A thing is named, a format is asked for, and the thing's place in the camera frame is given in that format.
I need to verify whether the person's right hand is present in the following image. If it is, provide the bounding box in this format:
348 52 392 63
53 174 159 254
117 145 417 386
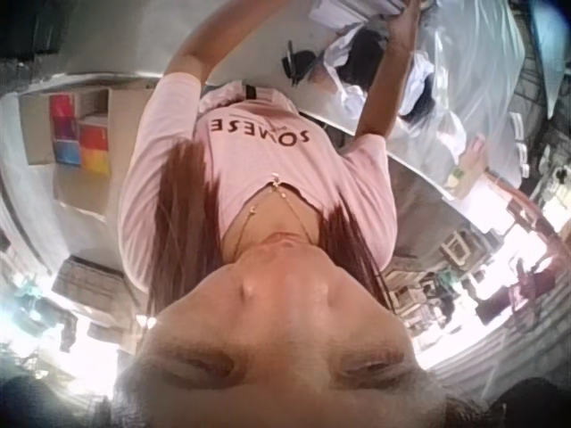
389 0 424 29

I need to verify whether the black and white garment pile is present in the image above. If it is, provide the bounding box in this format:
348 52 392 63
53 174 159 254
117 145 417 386
319 24 437 131

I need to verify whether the clear plastic sheet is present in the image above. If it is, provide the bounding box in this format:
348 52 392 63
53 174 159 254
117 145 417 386
401 0 543 191

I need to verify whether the black hand tool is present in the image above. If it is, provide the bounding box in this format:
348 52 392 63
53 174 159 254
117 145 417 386
280 39 323 88

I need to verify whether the blue sheet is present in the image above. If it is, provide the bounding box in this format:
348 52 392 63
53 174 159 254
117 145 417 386
529 0 571 118

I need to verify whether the cardboard box of coloured packets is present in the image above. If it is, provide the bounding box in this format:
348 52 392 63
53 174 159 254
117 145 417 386
17 86 151 220

